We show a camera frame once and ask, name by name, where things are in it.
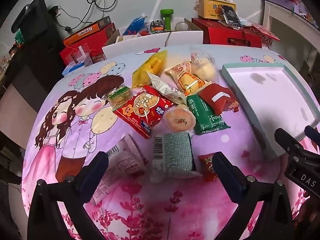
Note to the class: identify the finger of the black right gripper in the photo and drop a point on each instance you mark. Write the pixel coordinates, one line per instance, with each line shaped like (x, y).
(288, 143)
(312, 134)

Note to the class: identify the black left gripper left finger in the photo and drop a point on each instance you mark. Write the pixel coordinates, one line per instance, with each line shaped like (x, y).
(45, 220)

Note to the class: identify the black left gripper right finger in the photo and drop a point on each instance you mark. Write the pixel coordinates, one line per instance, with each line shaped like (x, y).
(275, 218)

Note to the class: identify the dark red snack packet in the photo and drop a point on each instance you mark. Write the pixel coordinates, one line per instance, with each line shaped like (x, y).
(220, 99)

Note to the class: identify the small red candy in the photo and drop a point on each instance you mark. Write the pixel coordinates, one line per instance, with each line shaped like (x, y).
(207, 170)

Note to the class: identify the pink snack packet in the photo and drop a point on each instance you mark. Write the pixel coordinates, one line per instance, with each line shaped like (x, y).
(125, 161)

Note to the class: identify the yellow jelly cup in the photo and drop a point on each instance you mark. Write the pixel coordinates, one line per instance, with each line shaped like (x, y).
(179, 119)

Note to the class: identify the clear white bun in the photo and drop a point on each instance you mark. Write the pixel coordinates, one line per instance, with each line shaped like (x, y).
(203, 66)

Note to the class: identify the pale green barcode snack packet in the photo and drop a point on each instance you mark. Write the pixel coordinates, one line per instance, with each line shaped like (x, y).
(173, 157)

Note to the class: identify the orange egg cake packet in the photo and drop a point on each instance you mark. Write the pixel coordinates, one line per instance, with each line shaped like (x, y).
(186, 81)

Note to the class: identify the white rice cracker packet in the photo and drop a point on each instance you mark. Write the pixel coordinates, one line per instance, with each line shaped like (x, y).
(167, 90)

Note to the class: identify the green small cake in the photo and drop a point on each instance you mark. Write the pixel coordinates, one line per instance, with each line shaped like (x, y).
(118, 96)

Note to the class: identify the red waffle biscuit packet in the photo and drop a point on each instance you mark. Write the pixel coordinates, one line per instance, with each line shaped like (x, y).
(144, 110)

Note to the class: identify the yellow soft bread packet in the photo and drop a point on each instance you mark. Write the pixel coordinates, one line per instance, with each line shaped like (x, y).
(154, 65)

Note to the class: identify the white tray with teal rim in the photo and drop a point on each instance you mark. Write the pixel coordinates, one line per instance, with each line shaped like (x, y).
(273, 97)

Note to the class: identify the cartoon couple printed tablecloth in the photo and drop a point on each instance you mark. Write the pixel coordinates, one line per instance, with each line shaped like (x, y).
(139, 209)

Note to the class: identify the large red gift box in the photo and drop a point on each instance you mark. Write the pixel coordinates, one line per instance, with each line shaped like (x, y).
(214, 32)

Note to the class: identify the black smartphone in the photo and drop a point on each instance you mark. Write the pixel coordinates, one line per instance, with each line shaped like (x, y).
(231, 17)

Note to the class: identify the blue tissue pack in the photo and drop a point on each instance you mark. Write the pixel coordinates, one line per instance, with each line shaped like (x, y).
(72, 67)

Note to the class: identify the clear round bottle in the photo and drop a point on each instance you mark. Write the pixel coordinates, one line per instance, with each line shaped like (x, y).
(181, 26)

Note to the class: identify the black cabinet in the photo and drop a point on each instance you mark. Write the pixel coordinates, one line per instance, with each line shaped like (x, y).
(37, 66)

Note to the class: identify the clear acrylic box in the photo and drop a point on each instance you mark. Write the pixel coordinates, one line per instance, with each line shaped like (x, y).
(82, 53)

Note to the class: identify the colourful toy pile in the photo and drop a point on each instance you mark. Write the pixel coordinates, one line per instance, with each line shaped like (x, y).
(157, 27)

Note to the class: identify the red box on left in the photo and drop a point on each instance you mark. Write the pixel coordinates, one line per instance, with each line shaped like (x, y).
(92, 39)

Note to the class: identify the green dumbbell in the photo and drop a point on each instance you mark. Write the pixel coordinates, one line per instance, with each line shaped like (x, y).
(166, 14)

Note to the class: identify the orange flat box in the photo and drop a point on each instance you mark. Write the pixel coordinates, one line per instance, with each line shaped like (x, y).
(88, 30)

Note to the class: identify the white cardboard box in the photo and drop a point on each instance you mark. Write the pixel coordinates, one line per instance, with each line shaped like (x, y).
(140, 44)

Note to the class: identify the blue bead bottle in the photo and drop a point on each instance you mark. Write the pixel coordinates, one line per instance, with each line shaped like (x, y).
(136, 25)

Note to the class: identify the white card box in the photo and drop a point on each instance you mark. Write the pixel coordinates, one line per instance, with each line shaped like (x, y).
(122, 38)

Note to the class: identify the white shelf frame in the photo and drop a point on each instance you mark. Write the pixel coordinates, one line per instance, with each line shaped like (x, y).
(300, 25)

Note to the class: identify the yellow gift box with handle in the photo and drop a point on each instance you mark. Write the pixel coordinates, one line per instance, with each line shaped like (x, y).
(211, 9)

